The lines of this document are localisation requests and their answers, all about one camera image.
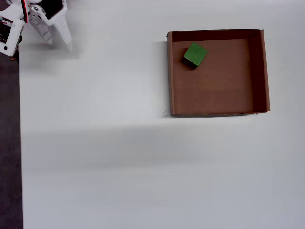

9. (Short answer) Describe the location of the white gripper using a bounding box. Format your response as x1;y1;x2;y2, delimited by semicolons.
26;0;73;52

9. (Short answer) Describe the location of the green cube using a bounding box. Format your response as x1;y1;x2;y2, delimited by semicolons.
183;42;208;71

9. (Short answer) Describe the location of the brown cardboard box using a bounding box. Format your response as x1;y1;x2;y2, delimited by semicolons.
166;28;271;118

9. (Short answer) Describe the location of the thin red black wire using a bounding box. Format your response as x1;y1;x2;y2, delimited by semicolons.
20;0;31;24

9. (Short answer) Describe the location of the wrist camera on white mount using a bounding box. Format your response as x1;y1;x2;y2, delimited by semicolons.
0;6;25;57

